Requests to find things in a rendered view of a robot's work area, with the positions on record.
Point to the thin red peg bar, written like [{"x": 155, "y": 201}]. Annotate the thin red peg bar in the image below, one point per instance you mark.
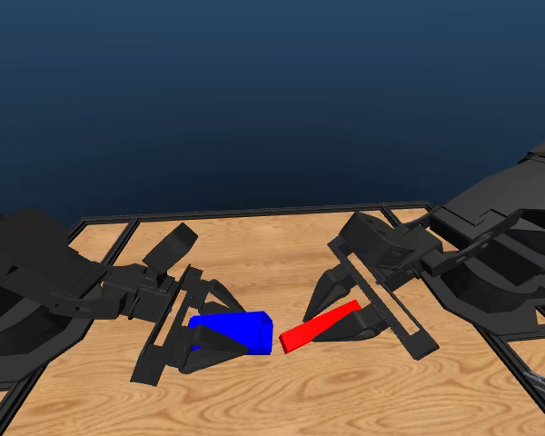
[{"x": 309, "y": 329}]

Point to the blue hollow socket block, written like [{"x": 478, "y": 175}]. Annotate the blue hollow socket block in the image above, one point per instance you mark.
[{"x": 254, "y": 327}]

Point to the black table frame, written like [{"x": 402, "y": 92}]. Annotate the black table frame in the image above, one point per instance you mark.
[{"x": 254, "y": 212}]

